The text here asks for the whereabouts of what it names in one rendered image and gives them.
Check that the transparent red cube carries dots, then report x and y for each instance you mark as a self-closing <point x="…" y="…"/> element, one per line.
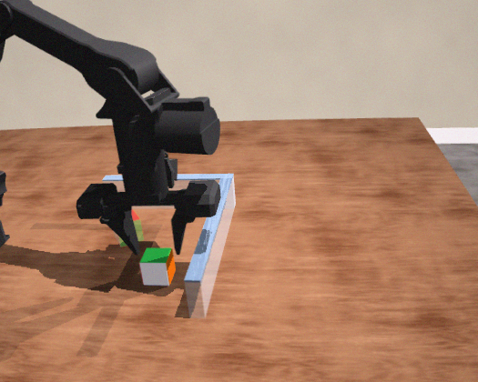
<point x="138" y="227"/>

